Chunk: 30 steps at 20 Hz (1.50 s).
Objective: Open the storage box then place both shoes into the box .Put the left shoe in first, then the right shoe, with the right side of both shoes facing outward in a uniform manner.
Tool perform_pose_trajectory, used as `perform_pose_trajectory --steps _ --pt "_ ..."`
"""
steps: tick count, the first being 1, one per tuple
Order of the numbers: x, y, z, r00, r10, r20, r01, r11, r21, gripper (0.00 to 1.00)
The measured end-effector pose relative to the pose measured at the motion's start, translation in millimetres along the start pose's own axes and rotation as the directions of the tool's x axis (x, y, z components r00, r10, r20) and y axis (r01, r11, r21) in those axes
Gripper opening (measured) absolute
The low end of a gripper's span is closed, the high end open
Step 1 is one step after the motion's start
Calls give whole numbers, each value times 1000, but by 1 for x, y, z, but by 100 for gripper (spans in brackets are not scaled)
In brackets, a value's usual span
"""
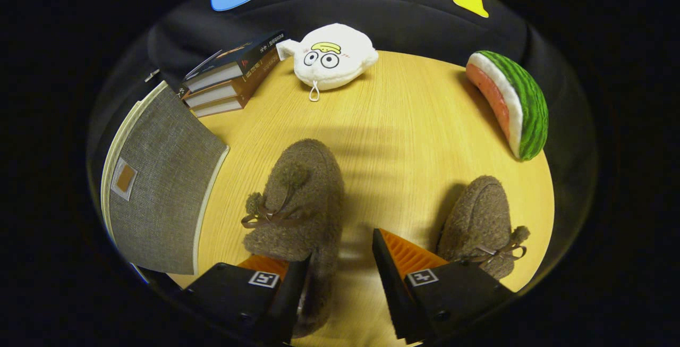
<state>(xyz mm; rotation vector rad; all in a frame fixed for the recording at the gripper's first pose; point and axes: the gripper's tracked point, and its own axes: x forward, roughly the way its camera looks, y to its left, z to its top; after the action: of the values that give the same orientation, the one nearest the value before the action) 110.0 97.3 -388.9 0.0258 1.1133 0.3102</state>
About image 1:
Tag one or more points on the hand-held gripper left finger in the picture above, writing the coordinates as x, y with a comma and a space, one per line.
289, 299

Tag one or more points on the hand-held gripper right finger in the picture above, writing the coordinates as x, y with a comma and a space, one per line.
396, 294

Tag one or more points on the brown fuzzy shoe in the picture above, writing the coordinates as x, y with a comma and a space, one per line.
478, 214
303, 187

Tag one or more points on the grey fabric storage box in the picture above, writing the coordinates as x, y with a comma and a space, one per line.
164, 187

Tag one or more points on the brown book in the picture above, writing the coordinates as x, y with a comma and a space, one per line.
255, 78
218, 107

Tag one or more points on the watermelon slice plush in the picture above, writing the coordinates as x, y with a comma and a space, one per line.
526, 108

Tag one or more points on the white plush toy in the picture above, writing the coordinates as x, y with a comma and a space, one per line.
345, 70

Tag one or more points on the dark blue book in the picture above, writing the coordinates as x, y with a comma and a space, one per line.
249, 52

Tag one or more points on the silver clip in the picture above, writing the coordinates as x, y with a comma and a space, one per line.
151, 75

